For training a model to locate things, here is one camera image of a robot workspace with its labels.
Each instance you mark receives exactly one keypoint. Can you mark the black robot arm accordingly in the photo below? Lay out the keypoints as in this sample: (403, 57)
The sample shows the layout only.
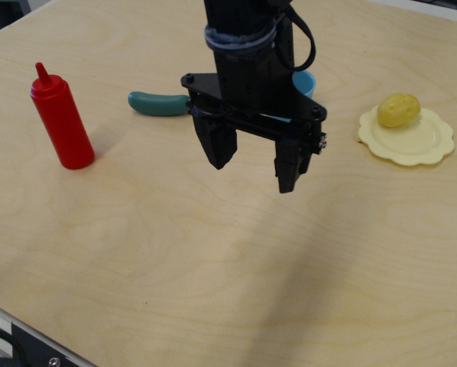
(258, 47)

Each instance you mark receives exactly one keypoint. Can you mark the red squeeze bottle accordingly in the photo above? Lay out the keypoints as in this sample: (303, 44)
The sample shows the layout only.
(54, 101)

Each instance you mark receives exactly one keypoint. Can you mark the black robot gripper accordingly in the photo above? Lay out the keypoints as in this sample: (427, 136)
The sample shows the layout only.
(255, 94)

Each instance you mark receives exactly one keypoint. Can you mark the yellow toy potato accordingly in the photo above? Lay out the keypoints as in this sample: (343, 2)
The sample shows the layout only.
(398, 110)

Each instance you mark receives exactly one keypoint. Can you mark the green toy cucumber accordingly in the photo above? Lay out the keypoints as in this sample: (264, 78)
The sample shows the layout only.
(158, 105)

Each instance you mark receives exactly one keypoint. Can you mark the cream scalloped plate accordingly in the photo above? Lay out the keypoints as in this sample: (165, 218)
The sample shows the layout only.
(425, 140)

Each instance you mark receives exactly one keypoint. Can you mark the black corner bracket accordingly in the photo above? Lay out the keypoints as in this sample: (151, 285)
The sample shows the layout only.
(38, 352)

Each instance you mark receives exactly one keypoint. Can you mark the blue plastic cup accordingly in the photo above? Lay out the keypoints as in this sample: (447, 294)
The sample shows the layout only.
(304, 82)

